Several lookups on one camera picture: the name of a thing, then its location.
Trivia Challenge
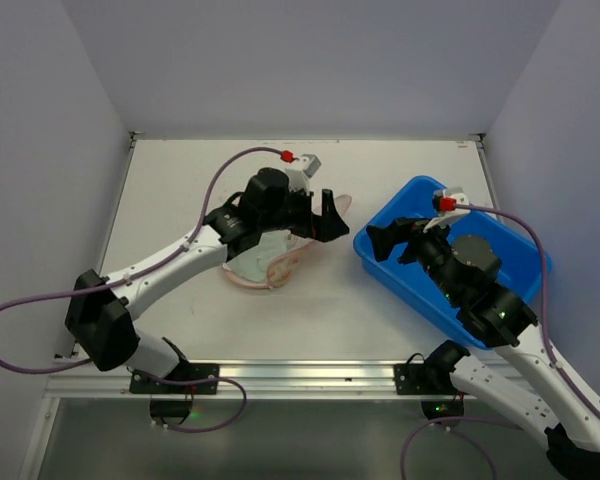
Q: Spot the floral mesh laundry bag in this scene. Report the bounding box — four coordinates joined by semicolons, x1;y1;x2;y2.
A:
220;192;354;291

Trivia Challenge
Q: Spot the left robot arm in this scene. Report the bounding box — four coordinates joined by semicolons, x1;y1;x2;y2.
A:
65;168;350;378

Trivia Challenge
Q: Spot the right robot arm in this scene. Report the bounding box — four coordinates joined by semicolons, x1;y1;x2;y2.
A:
366;218;600;479

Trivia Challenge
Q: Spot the white mint bra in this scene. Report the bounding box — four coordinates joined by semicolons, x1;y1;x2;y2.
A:
222;230;292;289

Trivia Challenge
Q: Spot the blue plastic bin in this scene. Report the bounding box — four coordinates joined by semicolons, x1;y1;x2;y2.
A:
353;176;541;350

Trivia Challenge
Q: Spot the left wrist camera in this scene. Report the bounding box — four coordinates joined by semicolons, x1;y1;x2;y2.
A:
280;150;322;193

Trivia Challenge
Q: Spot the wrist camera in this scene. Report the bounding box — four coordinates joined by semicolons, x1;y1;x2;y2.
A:
280;150;322;193
423;187;470;232

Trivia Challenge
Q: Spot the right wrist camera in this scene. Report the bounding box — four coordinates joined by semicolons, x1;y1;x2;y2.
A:
423;187;470;232

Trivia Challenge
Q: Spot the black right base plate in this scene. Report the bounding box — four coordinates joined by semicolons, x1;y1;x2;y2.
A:
393;353;434;396

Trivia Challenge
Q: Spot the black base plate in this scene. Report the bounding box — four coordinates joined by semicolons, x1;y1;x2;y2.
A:
393;353;434;396
129;363;220;395

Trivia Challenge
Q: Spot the aluminium front rail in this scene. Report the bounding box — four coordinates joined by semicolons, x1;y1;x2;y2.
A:
43;357;521;400

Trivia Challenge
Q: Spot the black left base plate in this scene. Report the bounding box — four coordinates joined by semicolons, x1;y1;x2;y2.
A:
129;363;220;395

